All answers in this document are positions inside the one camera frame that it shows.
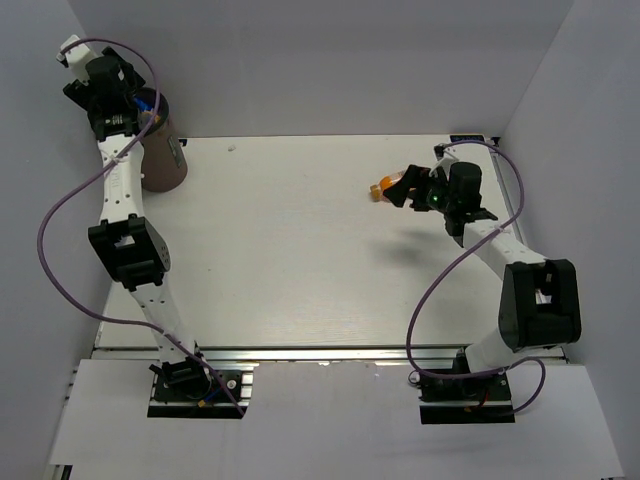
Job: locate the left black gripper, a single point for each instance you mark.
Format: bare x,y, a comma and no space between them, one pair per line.
83,96

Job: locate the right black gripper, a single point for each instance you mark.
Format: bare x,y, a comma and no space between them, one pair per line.
415,177

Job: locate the orange bottle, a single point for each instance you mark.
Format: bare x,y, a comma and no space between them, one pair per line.
376,191

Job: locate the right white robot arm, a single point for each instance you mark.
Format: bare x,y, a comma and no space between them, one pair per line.
539,303

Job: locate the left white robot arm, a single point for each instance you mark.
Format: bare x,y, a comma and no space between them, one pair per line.
138,145

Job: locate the brown cylindrical bin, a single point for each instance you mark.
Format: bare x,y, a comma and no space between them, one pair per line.
164,166

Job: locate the blue table label sticker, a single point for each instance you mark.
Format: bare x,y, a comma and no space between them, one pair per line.
454,138

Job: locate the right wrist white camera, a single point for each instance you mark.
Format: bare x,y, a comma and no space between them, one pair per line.
444,160

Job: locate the wrist white camera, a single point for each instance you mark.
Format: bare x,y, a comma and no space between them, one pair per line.
76,56
444,160

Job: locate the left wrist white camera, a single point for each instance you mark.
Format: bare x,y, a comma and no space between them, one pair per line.
76,56

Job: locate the aluminium rail frame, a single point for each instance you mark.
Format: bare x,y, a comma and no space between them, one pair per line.
284,269

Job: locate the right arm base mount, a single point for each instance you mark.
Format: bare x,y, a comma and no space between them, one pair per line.
449,397

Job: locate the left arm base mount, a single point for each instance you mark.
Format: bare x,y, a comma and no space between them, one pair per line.
186,390

